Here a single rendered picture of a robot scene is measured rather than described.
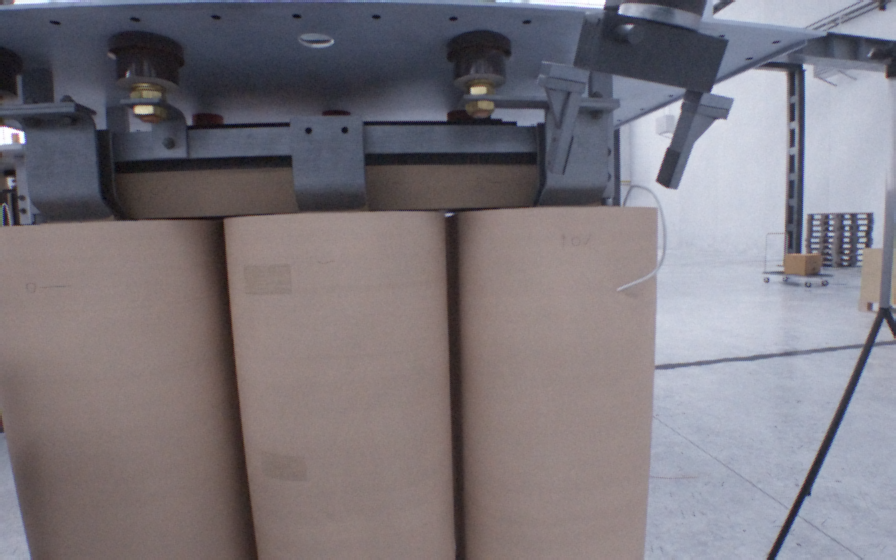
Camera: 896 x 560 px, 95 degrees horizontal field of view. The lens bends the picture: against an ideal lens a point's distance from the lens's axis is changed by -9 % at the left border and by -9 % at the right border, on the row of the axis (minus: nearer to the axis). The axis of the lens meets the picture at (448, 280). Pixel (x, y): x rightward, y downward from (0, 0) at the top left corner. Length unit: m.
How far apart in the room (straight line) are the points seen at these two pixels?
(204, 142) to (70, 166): 0.22
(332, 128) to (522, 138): 0.35
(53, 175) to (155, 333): 0.31
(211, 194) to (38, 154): 0.27
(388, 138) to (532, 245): 0.32
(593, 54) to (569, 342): 0.52
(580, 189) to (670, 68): 0.42
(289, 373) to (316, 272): 0.18
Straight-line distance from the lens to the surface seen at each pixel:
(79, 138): 0.95
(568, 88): 0.46
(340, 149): 0.80
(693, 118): 0.53
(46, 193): 0.97
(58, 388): 0.96
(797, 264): 9.21
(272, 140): 0.88
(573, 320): 0.83
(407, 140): 0.85
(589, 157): 0.88
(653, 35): 0.48
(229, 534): 1.07
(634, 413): 0.95
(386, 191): 0.88
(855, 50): 14.50
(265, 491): 0.93
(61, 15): 0.85
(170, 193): 0.97
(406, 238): 0.76
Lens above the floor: 1.04
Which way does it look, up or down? 6 degrees down
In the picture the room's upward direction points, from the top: 2 degrees counter-clockwise
